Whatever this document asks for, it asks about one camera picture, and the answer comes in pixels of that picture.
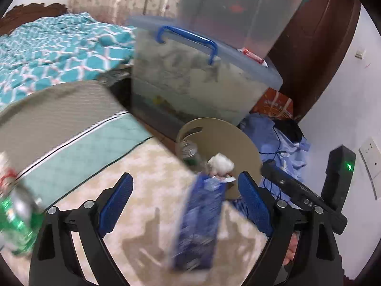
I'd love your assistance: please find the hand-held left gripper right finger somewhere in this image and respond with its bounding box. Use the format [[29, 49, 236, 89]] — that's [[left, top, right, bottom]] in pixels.
[[237, 171, 343, 286]]

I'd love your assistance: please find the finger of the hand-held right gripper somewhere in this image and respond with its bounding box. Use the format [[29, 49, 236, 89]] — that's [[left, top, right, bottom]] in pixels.
[[260, 159, 302, 199]]

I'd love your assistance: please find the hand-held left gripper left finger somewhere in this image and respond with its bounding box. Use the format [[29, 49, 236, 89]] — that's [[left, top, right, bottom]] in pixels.
[[28, 171, 135, 286]]

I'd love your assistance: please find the white tissue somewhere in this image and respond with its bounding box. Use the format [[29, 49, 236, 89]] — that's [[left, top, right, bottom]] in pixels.
[[206, 153, 235, 177]]

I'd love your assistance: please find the beige round stool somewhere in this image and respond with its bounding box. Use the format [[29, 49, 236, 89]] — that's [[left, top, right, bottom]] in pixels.
[[175, 117, 263, 201]]

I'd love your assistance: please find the blue and white milk carton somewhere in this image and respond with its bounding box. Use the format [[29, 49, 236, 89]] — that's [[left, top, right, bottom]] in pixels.
[[169, 171, 237, 272]]

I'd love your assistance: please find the person's right hand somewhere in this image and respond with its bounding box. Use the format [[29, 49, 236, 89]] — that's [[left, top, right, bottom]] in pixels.
[[283, 233, 299, 266]]

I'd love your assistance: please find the blue clothing pile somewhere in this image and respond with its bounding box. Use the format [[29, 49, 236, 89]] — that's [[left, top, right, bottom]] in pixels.
[[232, 112, 312, 215]]

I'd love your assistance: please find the black cloth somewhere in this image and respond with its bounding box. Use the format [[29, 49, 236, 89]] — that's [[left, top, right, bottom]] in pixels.
[[273, 118, 305, 143]]

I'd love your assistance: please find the orange cardboard box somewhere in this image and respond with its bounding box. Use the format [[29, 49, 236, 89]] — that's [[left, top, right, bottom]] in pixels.
[[252, 87, 294, 120]]

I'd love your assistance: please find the clear plastic bottle green label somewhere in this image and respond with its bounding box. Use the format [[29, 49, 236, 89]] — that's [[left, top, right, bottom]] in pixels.
[[179, 141, 206, 174]]

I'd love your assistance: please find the crushed green drink can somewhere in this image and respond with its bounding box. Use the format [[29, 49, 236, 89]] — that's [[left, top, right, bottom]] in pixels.
[[0, 181, 46, 255]]

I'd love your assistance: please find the small red packet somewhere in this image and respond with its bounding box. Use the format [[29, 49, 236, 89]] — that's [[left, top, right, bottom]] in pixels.
[[241, 47, 266, 65]]

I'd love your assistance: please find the dark brown wooden wardrobe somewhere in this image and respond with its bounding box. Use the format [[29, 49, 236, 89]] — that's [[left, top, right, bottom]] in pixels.
[[266, 0, 362, 123]]

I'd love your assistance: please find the teal patterned blanket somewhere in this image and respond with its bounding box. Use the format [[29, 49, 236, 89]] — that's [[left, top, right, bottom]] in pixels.
[[0, 12, 137, 111]]

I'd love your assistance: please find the clear storage box teal lid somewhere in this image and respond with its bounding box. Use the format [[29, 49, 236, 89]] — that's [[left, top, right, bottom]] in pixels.
[[178, 0, 312, 64]]

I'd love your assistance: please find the carved wooden headboard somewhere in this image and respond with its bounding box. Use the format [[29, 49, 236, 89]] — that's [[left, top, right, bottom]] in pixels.
[[0, 2, 70, 29]]

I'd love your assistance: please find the black cable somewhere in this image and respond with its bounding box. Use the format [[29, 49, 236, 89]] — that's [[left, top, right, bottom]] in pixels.
[[259, 122, 298, 203]]

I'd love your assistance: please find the white wall socket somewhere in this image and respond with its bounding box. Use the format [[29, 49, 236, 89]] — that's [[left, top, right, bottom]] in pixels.
[[358, 136, 381, 201]]

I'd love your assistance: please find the clear storage box blue handle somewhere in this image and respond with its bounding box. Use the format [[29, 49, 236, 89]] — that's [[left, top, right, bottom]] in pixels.
[[125, 16, 283, 130]]

